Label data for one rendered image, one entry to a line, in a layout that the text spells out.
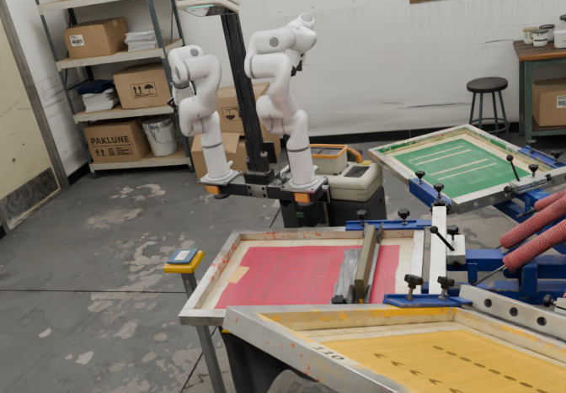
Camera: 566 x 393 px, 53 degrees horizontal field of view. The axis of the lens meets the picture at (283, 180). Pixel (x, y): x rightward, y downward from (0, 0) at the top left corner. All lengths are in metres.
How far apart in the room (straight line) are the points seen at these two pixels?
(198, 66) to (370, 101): 3.65
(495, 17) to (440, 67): 0.64
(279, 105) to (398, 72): 3.62
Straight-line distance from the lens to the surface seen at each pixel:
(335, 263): 2.15
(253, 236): 2.39
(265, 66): 2.08
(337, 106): 5.85
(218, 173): 2.57
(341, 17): 5.63
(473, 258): 1.97
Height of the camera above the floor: 2.10
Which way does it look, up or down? 23 degrees down
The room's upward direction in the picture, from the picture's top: 10 degrees counter-clockwise
